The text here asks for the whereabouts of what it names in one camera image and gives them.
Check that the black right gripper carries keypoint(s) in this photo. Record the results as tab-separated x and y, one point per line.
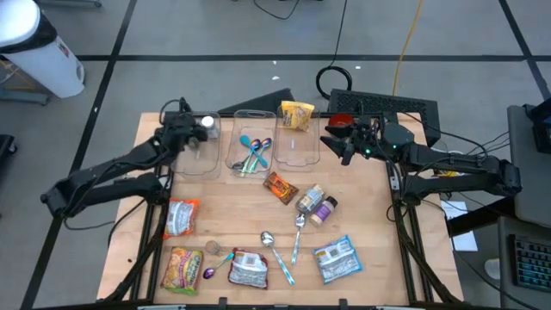
383	135

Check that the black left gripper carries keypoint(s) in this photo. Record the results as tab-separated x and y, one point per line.
178	129

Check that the white label spice jar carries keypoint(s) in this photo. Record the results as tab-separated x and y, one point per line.
208	125

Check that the blue plastic spoon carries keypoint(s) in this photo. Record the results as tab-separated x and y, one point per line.
245	140

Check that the yellow Maruchan ramen packet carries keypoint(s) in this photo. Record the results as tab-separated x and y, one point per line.
296	115

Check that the gold lid spice jar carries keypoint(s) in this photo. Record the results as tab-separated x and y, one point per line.
310	199

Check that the orange snack packet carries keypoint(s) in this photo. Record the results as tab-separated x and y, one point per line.
280	187

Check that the orange ramen packet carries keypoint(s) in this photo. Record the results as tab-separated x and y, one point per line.
181	217

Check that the blue ramen packet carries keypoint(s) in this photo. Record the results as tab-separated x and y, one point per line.
337	259

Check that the red ramen packet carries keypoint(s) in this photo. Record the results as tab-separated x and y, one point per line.
248	268

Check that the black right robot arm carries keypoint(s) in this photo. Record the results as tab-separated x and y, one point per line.
465	172

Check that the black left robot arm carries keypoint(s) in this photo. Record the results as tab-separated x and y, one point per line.
133	187

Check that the red bowl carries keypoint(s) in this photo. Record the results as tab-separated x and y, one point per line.
340	120

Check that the clear plastic bin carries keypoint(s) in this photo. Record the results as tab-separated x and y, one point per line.
198	163
297	150
241	125

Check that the purple label spice jar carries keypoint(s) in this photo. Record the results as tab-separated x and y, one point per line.
323	211

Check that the black perforated panel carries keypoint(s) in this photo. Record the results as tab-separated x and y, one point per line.
387	103

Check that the black wedge panel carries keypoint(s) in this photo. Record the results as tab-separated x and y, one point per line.
275	101

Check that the small clear glass jar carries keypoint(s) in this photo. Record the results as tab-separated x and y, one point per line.
212	247

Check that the yellow green ramen packet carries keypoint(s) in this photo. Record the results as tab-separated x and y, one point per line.
182	270

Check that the black clamp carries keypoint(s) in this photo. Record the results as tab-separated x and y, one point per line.
343	303
222	302

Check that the white paper sheet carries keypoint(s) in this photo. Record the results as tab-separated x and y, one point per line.
462	241

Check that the black support beam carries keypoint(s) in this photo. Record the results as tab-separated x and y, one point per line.
478	217

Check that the white trash bin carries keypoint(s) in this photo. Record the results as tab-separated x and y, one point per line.
39	56

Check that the white computer mouse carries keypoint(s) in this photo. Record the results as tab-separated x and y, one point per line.
492	269

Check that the grey desk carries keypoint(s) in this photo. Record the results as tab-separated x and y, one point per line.
534	172

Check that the grey keyboard table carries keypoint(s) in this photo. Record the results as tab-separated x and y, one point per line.
504	258

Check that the black device on desk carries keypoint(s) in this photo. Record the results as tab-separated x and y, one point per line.
542	129

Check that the backlit keyboard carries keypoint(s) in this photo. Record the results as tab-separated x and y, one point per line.
534	262

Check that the grey metal bracket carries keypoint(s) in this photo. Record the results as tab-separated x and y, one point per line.
394	183

